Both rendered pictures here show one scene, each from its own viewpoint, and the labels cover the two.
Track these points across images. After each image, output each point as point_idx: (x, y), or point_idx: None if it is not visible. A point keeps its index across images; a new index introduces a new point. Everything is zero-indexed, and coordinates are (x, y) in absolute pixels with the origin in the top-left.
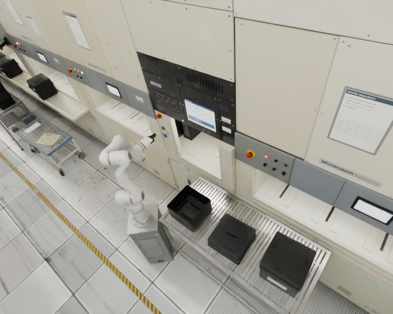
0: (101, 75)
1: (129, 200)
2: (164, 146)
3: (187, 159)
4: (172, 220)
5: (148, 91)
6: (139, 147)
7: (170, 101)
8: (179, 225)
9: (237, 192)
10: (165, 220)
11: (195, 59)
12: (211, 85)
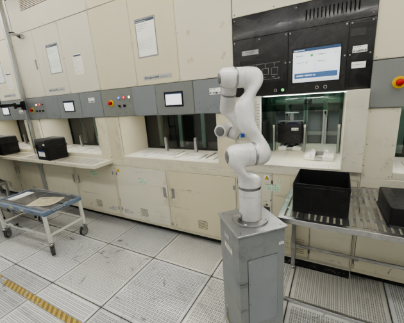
0: (160, 85)
1: (254, 152)
2: None
3: (272, 164)
4: (301, 215)
5: None
6: (229, 124)
7: (268, 67)
8: (317, 216)
9: (362, 181)
10: (289, 215)
11: None
12: (343, 6)
